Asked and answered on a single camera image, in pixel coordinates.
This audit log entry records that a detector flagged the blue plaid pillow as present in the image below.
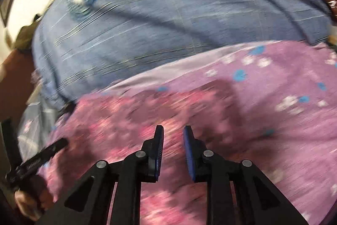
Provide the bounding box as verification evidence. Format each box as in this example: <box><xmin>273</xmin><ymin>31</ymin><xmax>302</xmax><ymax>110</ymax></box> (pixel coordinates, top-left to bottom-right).
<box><xmin>32</xmin><ymin>0</ymin><xmax>332</xmax><ymax>109</ymax></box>

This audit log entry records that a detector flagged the purple floral bedsheet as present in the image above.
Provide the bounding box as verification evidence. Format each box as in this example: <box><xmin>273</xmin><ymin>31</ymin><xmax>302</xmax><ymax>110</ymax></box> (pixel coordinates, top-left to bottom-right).
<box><xmin>17</xmin><ymin>40</ymin><xmax>337</xmax><ymax>225</ymax></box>

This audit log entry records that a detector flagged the mauve pink floral garment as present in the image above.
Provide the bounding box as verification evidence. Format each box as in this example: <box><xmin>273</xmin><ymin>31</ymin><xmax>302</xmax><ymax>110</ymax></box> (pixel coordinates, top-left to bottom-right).
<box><xmin>44</xmin><ymin>80</ymin><xmax>249</xmax><ymax>224</ymax></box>

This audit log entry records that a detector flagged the left hand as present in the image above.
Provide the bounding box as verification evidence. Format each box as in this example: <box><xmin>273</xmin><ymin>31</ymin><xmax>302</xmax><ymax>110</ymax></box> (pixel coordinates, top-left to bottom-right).
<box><xmin>14</xmin><ymin>175</ymin><xmax>54</xmax><ymax>222</ymax></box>

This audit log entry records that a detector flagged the olive green cloth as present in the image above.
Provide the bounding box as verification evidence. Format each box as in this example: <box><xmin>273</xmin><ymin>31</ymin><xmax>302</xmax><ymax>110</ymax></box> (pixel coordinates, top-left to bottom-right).
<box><xmin>12</xmin><ymin>14</ymin><xmax>41</xmax><ymax>51</ymax></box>

